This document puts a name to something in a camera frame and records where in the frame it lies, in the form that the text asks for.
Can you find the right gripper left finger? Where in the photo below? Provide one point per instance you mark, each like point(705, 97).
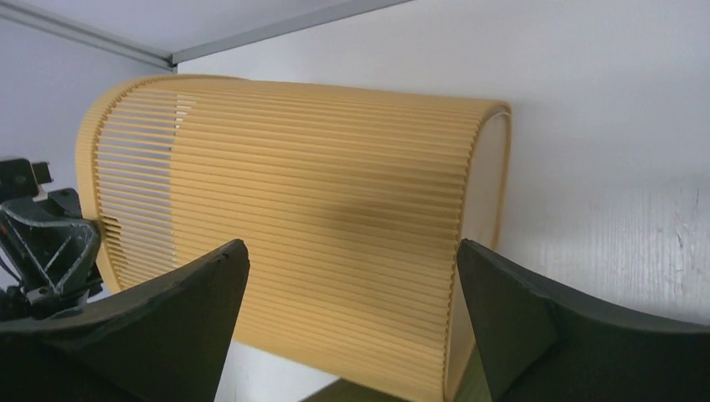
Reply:
point(163, 340)

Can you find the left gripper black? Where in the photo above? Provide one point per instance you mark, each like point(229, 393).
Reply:
point(49, 249)

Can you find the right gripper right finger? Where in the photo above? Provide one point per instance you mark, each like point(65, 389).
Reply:
point(540, 340)

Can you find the green plastic basket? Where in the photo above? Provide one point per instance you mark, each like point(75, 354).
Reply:
point(473, 388)

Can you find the yellow plastic basket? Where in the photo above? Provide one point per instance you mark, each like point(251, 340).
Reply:
point(351, 202)

